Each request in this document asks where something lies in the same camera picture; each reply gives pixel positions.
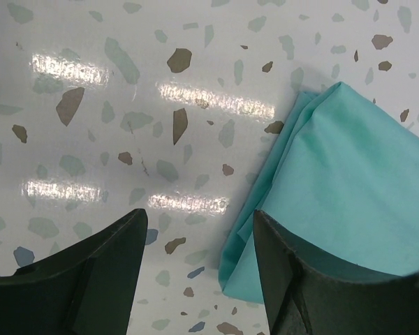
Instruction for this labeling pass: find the teal t-shirt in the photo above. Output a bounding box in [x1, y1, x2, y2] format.
[219, 82, 419, 304]

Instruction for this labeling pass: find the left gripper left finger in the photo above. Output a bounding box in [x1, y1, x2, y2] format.
[0, 209, 148, 334]

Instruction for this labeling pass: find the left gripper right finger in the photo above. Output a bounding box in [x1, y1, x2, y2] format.
[253, 211, 419, 334]

